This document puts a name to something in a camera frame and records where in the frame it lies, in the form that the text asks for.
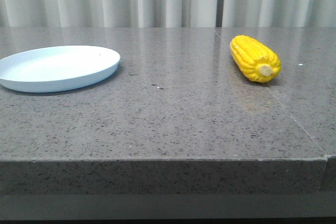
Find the yellow corn cob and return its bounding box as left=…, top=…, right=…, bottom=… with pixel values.
left=230, top=35, right=281, bottom=83

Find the light blue round plate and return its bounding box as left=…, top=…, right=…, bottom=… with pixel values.
left=1, top=46, right=120, bottom=93

